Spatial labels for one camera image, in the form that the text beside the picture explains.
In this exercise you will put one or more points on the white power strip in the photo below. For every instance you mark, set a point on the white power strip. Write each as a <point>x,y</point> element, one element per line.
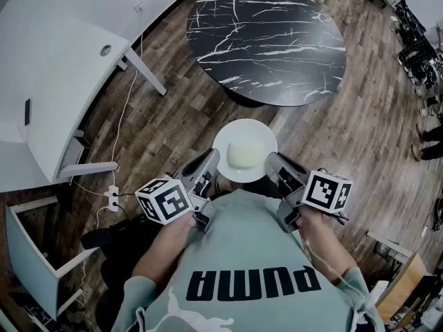
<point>113,199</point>

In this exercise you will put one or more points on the white open cabinet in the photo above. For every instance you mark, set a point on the white open cabinet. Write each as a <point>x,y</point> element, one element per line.
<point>27,254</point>

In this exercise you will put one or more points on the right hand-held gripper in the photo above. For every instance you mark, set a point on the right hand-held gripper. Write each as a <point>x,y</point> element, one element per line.
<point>325,192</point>

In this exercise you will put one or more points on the person's green printed shirt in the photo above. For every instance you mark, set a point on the person's green printed shirt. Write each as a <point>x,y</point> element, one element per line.
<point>242,240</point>

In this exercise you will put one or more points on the round black marble table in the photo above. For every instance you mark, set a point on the round black marble table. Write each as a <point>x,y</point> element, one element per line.
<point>263,29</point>

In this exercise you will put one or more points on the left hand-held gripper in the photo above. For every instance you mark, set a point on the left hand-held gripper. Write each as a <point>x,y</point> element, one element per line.
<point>162,201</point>

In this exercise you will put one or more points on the person's right forearm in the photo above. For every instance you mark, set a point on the person's right forearm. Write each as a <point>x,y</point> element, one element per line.
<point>325,251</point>

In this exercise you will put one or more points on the wooden board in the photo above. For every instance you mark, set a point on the wooden board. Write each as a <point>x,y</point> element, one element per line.
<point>405,282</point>

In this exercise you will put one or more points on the white desk with round grommet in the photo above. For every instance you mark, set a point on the white desk with round grommet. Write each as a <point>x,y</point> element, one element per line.
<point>52,81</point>

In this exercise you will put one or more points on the white wall socket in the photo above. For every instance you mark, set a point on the white wall socket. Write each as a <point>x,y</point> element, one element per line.
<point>138,7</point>

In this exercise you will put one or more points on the white round plate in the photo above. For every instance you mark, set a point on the white round plate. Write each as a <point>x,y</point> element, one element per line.
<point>249,130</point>

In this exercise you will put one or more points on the black phone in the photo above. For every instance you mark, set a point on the black phone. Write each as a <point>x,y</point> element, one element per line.
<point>28,111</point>

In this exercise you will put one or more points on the person's left forearm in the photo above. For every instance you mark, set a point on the person's left forearm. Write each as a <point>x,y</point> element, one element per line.
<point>162,251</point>

